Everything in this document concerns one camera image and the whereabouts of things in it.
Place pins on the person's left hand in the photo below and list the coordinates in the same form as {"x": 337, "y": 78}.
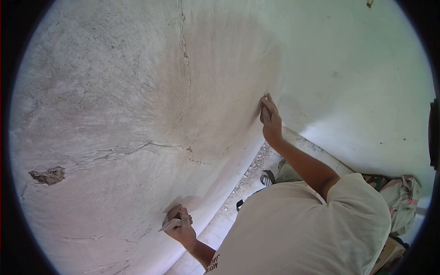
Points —
{"x": 182, "y": 229}

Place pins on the person's right hand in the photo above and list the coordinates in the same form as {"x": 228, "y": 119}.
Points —
{"x": 272, "y": 125}

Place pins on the crumpled pale patterned cloth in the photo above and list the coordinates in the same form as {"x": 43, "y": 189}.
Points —
{"x": 400, "y": 202}

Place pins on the person's left fingers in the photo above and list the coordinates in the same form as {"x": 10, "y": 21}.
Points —
{"x": 173, "y": 211}

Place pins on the scattered small rubble stones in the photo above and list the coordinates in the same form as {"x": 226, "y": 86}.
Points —
{"x": 252, "y": 168}

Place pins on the person's legs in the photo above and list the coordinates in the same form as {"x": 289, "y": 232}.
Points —
{"x": 287, "y": 173}

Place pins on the person's left thumb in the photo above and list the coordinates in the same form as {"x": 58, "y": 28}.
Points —
{"x": 186, "y": 216}

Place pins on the dark sandpaper piece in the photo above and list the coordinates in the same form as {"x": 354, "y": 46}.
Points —
{"x": 264, "y": 116}

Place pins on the person's right fingers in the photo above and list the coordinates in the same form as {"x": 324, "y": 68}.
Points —
{"x": 268, "y": 102}

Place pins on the person's body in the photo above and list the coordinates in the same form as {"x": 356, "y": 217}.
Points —
{"x": 302, "y": 233}

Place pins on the brown cardboard box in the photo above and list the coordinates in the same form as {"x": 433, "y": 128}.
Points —
{"x": 388, "y": 255}

